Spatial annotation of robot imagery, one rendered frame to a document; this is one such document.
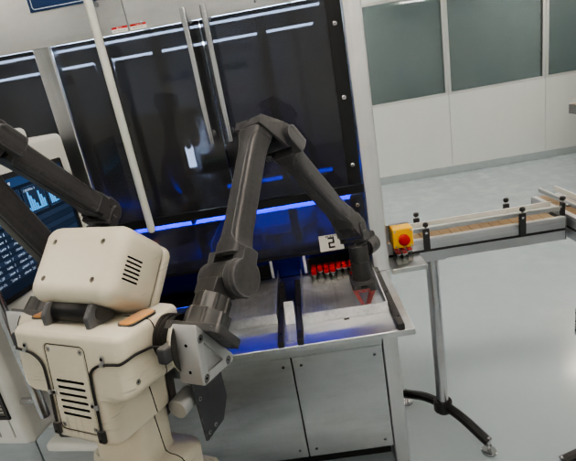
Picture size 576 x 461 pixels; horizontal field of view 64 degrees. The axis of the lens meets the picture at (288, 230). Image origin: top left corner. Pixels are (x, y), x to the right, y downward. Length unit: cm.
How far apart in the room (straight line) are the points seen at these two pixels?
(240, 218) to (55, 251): 36
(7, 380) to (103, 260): 60
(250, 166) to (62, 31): 88
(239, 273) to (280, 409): 117
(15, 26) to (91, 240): 97
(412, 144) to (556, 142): 189
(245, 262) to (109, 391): 33
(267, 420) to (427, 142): 501
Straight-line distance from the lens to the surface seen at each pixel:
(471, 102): 658
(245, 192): 97
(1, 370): 139
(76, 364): 93
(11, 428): 149
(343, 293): 157
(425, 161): 649
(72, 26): 167
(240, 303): 164
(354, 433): 208
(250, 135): 104
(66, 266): 94
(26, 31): 173
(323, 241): 163
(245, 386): 193
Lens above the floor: 159
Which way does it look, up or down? 18 degrees down
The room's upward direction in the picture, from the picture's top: 10 degrees counter-clockwise
